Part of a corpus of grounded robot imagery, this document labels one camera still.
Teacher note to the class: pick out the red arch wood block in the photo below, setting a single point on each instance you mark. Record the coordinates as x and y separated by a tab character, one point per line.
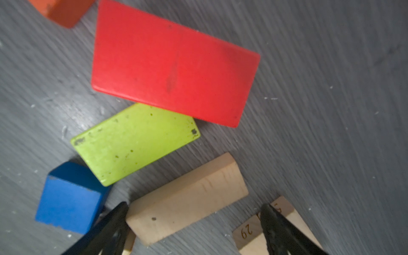
147	59

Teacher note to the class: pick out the lime green wood block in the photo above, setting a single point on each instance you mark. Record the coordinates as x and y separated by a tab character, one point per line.
133	139

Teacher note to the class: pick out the orange wood block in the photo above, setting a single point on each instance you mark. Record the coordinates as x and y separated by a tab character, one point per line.
66	13

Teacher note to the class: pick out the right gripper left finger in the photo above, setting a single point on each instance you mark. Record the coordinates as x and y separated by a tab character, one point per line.
107	237

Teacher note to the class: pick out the natural wood block 29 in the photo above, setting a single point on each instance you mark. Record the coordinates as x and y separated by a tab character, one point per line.
249	237

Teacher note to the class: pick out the natural wood block 31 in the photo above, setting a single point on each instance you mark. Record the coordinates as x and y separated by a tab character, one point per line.
186	200

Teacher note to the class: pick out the dark blue wood cube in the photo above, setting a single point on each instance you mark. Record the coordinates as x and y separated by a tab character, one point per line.
72	198

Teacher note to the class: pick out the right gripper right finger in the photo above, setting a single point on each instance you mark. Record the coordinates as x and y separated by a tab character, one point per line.
282	237

